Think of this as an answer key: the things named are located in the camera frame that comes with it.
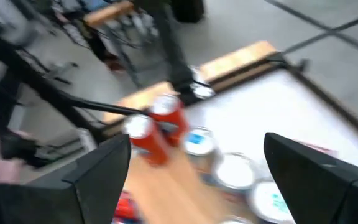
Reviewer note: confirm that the thin black frame rod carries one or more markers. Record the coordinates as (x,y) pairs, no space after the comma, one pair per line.
(110,108)

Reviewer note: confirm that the orange Fanta can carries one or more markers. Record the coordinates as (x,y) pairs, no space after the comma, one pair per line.
(174,118)

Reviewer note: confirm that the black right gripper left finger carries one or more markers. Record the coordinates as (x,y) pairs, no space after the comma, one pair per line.
(89,193)

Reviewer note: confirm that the black frame strut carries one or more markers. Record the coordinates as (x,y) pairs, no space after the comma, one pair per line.
(42,84)

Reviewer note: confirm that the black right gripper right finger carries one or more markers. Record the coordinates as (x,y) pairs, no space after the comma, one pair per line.
(322,193)

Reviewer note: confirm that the light blue Red Bull can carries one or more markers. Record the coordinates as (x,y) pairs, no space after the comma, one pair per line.
(269,202)

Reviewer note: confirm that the silver can red mark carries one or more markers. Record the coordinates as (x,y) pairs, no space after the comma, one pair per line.
(235,171)

